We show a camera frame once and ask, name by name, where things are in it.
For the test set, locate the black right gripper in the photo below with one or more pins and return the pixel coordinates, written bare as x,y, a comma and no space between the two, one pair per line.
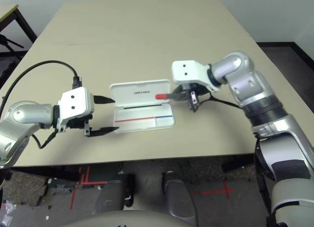
196,94

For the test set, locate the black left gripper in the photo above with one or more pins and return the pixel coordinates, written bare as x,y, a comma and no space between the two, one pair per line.
78,122

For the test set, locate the white plastic pencil case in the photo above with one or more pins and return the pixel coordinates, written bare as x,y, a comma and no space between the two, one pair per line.
139,123

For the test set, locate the grey robot left leg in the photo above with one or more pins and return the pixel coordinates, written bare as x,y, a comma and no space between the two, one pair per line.
110,197

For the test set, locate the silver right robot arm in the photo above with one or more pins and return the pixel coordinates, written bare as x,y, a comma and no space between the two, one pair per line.
245,89

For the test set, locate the black tripod stand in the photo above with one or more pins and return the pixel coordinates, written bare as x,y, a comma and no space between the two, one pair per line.
5,41

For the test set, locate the black table base foot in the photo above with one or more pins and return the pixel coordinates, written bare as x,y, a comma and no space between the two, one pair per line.
49,174
238,163

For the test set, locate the grey robot leg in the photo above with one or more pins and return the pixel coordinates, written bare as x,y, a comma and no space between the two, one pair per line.
179,197
110,197

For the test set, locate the grey robot right leg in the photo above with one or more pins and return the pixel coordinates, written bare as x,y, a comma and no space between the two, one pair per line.
179,197

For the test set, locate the beige robot torso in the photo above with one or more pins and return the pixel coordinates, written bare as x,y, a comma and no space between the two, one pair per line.
127,220

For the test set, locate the red floor tape corner mark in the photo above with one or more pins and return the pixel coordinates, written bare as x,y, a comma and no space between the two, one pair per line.
86,181

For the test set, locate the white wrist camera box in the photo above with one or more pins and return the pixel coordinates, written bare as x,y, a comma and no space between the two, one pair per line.
76,101
186,72

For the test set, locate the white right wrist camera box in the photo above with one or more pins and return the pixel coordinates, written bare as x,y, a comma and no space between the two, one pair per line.
186,72

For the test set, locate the side table with black frame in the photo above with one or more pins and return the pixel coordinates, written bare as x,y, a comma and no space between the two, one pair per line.
7,14

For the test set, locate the black marker with red cap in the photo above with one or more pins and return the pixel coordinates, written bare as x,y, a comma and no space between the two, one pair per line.
162,96

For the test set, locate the black foam floor mat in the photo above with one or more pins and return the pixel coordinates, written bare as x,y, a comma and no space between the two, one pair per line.
6,69

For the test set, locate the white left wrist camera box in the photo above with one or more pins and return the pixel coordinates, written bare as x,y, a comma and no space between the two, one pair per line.
76,101

